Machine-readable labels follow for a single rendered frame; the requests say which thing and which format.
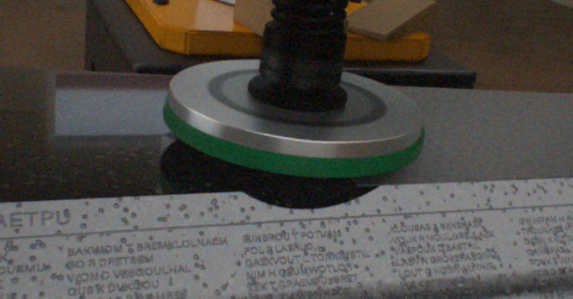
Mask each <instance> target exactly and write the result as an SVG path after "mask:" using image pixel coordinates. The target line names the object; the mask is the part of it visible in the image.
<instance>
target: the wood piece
mask: <svg viewBox="0 0 573 299"><path fill-rule="evenodd" d="M274 6H276V5H274V4H273V3H272V1H271V0H235V5H234V14H233V16H234V21H236V22H237V23H239V24H241V25H242V26H245V27H246V28H248V29H250V30H252V31H254V32H256V34H258V35H260V36H261V37H263V32H264V26H265V24H266V23H268V22H269V21H273V20H274V19H273V18H272V17H271V16H270V10H271V9H272V8H273V7H274ZM344 26H345V29H344V32H345V33H346V32H347V26H348V20H344Z"/></svg>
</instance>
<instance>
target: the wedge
mask: <svg viewBox="0 0 573 299"><path fill-rule="evenodd" d="M436 4H437V3H436V1H432V0H372V1H371V2H370V3H369V4H367V5H365V6H363V7H362V8H360V9H358V10H357V11H355V12H353V13H351V14H349V15H348V16H347V17H346V20H348V26H347V32H351V33H354V34H358V35H362V36H365V37H367V38H374V39H378V40H381V41H388V40H390V39H394V38H399V37H402V36H405V35H408V34H411V33H415V32H417V31H419V30H425V29H429V28H430V27H431V26H432V22H433V17H434V13H435V9H436Z"/></svg>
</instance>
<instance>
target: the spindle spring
mask: <svg viewBox="0 0 573 299"><path fill-rule="evenodd" d="M271 1H272V3H273V4H274V5H276V6H274V7H273V8H272V9H271V10H270V16H271V17H272V18H273V19H274V20H276V21H280V22H284V23H287V24H293V25H299V26H307V27H324V26H332V27H331V28H324V29H308V28H299V27H287V26H284V25H283V26H281V27H280V28H279V30H280V31H284V32H286V33H291V34H295V35H299V36H306V37H314V38H334V37H337V36H340V35H342V34H343V31H344V29H345V26H344V20H345V19H346V11H345V9H346V8H347V5H348V0H335V1H332V2H309V1H295V0H271ZM287 10H291V11H297V12H302V13H333V14H332V15H323V16H314V15H301V14H295V13H287Z"/></svg>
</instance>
